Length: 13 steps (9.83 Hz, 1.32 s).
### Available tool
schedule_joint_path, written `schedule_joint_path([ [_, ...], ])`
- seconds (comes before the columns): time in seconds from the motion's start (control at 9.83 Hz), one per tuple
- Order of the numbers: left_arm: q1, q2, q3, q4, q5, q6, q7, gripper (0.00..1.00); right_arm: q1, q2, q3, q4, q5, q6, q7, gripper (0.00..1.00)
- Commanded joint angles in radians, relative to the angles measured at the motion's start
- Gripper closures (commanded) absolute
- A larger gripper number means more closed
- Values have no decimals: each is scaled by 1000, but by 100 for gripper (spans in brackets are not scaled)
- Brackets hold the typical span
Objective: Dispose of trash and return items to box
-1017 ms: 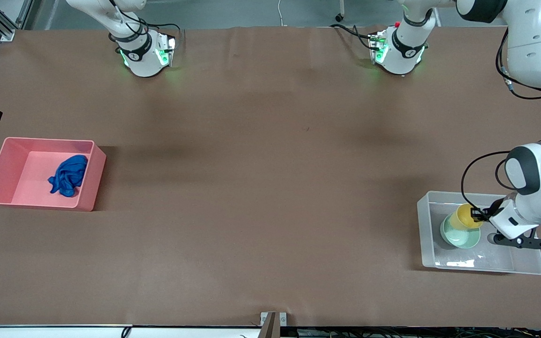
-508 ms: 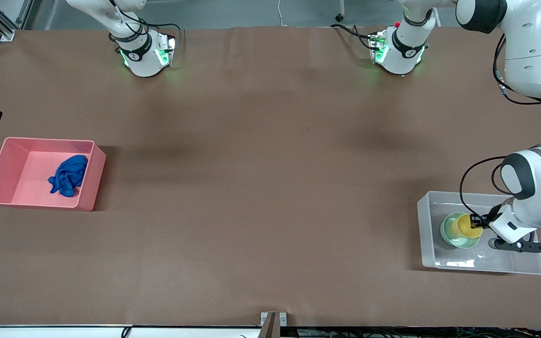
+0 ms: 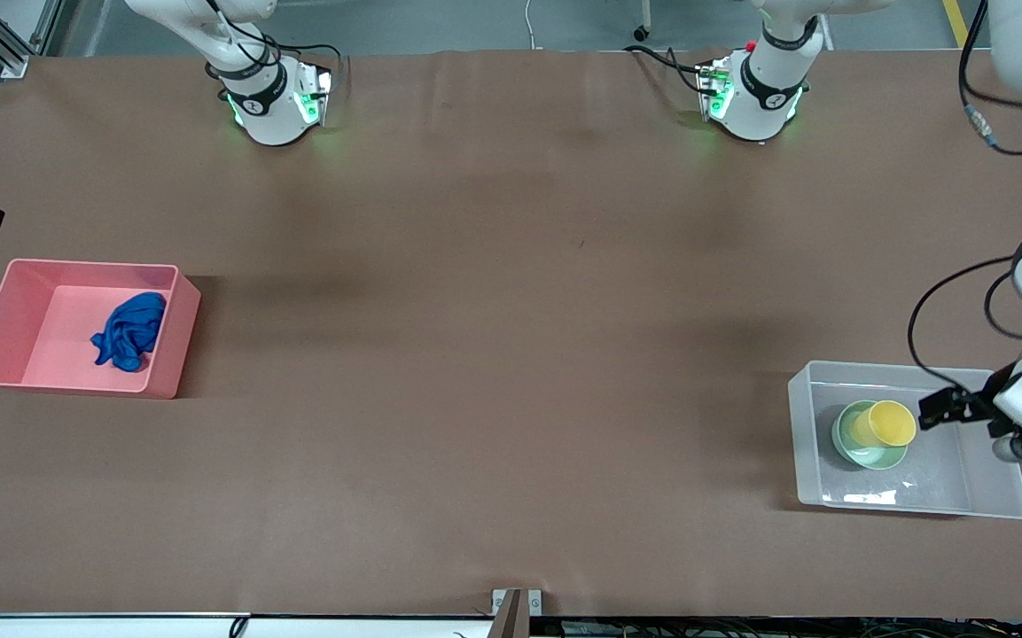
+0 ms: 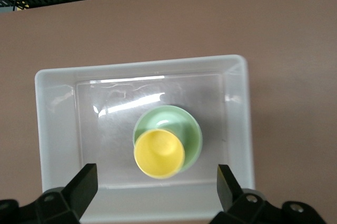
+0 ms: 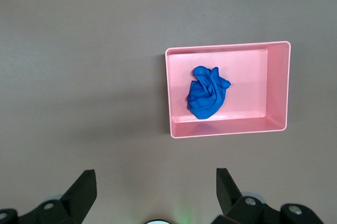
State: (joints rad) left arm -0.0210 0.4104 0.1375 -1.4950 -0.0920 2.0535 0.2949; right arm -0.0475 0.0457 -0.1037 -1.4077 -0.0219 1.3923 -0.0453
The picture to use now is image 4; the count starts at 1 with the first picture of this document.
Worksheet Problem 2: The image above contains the mint green bowl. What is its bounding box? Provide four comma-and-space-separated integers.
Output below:
132, 104, 203, 174

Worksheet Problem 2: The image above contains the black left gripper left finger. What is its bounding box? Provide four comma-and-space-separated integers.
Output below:
0, 163, 98, 224

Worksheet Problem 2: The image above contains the brown table cover sheet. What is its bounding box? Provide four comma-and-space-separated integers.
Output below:
0, 0, 337, 224

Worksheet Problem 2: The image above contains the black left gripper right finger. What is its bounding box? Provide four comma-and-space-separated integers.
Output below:
209, 164, 327, 224

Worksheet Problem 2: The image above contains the clear plastic box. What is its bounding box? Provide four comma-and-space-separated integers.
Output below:
34, 54, 256, 223

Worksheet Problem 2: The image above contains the yellow plastic cup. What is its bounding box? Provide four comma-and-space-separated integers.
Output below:
133, 129, 185, 180

